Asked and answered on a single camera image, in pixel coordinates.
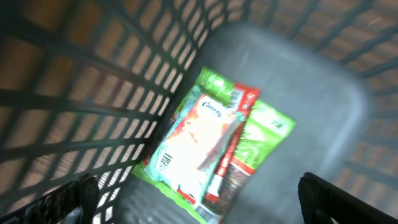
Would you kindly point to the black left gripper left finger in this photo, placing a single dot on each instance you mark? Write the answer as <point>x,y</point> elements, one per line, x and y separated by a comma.
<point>74,202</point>

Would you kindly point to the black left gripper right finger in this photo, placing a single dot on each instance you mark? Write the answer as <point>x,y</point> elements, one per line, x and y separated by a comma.
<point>321,202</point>

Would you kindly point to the green Haribo candy bag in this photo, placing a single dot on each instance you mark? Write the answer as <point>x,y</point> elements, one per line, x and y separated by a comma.
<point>264,129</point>

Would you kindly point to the red tissue pack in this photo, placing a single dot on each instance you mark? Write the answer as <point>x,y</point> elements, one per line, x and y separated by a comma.
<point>187,157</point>

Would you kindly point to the red stick sachet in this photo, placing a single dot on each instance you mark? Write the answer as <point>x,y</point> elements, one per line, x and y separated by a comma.
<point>242,100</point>

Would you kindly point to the grey plastic mesh basket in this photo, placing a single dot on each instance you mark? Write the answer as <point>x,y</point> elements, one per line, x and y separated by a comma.
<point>89,87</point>

